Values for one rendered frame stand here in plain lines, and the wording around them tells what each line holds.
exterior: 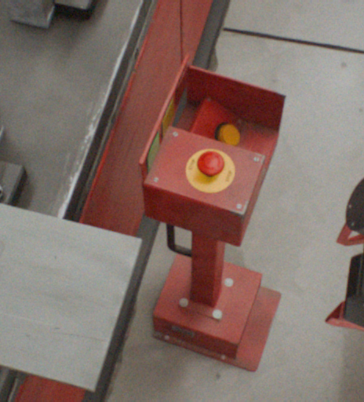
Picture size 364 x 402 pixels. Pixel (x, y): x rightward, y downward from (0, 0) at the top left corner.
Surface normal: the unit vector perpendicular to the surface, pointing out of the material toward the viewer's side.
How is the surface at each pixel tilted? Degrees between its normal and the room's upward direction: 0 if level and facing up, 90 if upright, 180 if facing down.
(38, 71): 0
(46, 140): 0
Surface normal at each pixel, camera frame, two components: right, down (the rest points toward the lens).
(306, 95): 0.00, -0.44
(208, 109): 0.53, -0.18
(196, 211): -0.34, 0.84
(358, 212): -0.88, -0.36
